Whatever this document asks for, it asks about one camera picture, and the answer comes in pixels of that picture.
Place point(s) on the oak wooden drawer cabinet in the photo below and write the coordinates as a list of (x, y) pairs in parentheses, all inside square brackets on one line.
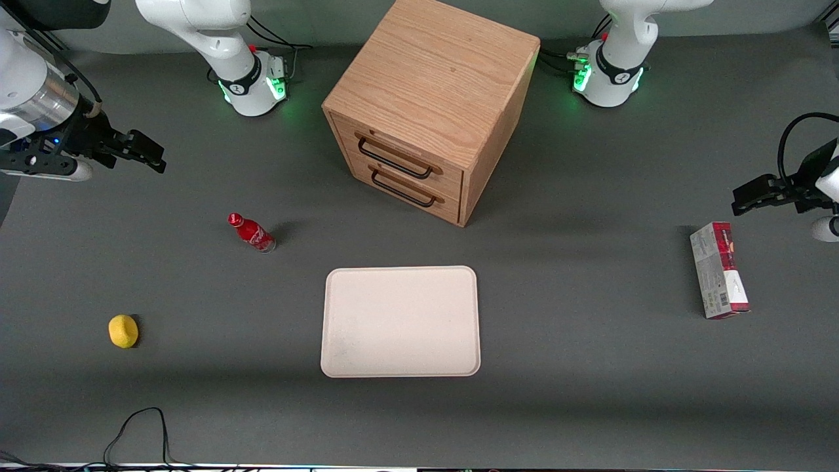
[(439, 72)]

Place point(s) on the beige rectangular tray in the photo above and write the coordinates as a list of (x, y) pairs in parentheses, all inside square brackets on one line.
[(400, 321)]

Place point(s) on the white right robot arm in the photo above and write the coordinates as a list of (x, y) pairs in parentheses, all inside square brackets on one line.
[(196, 26)]

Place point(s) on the yellow lemon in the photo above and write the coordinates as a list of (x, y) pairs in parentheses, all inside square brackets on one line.
[(123, 331)]

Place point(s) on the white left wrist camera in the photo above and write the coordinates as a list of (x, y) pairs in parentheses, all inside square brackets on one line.
[(826, 229)]

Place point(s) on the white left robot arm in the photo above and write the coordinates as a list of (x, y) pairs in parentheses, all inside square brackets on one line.
[(619, 39)]

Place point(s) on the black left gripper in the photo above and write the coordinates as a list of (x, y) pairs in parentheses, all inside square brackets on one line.
[(805, 178)]

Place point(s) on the red soda bottle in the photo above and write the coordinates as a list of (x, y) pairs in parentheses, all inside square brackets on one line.
[(252, 233)]

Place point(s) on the wooden drawer front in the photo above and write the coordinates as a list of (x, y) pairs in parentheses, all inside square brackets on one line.
[(449, 208), (452, 180)]

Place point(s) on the grey and red carton box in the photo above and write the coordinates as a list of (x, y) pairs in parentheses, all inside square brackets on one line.
[(718, 269)]

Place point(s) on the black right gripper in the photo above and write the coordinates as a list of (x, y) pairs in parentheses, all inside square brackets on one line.
[(86, 133)]

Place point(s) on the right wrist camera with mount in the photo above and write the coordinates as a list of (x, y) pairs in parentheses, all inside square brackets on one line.
[(39, 164)]

